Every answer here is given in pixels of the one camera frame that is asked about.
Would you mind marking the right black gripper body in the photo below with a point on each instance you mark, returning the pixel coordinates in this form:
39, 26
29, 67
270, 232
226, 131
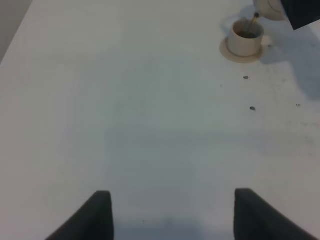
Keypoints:
301, 13

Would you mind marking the far beige teacup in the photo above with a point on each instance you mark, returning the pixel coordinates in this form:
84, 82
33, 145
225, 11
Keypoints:
245, 38

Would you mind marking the beige teapot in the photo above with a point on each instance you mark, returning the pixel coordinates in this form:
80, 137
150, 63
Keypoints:
270, 9

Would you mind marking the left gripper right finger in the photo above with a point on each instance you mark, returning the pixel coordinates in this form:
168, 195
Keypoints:
255, 219

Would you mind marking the far beige saucer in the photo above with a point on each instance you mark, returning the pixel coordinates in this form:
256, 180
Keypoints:
239, 59

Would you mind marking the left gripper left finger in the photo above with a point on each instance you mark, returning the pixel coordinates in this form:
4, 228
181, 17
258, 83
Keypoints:
93, 221

